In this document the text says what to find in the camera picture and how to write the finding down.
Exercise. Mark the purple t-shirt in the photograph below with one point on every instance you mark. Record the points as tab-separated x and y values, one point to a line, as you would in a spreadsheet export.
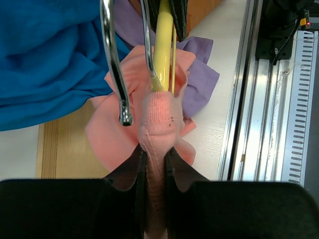
201	80

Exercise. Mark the pink t-shirt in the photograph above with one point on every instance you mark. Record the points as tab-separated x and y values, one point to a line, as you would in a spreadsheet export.
158	126

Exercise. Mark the aluminium mounting rail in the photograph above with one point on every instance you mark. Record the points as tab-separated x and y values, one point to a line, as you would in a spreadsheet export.
257	121

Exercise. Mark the blue t-shirt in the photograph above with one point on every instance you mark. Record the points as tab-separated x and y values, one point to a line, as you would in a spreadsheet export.
52	59

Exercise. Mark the white slotted cable duct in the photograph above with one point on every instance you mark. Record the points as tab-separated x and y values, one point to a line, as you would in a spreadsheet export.
300	110

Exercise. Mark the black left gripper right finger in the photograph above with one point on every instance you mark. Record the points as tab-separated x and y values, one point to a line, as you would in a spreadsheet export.
181	209

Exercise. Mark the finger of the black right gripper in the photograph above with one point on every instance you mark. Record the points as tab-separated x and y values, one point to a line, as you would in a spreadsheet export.
178	10

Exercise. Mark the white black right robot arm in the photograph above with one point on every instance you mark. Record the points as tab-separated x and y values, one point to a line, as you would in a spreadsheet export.
277	21

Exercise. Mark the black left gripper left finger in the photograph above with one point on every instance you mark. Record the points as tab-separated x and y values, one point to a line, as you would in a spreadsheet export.
126	197

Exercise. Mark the yellow plastic hanger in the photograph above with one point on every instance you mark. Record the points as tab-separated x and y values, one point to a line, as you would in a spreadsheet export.
158	57

